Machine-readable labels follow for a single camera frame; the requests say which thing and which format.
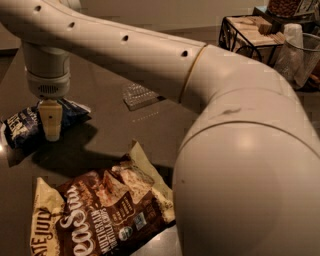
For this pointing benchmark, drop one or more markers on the wire mesh cup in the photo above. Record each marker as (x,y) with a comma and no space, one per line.
(299,55)

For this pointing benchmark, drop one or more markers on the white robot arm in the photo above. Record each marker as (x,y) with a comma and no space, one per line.
(247,177)

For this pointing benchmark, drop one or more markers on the clear plastic water bottle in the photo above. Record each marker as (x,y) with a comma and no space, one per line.
(136,96)

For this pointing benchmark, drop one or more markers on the black wire napkin basket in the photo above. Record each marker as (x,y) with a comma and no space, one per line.
(251,36)

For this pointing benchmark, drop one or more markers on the blue chip bag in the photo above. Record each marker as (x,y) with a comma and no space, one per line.
(24,128)

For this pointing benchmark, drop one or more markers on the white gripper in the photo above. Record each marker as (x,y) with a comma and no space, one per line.
(48,86)

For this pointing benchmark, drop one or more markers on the snack jar in background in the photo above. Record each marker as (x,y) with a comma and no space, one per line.
(291,8)

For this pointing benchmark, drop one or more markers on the brown multigrain chip bag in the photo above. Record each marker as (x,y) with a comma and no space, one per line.
(108,212)

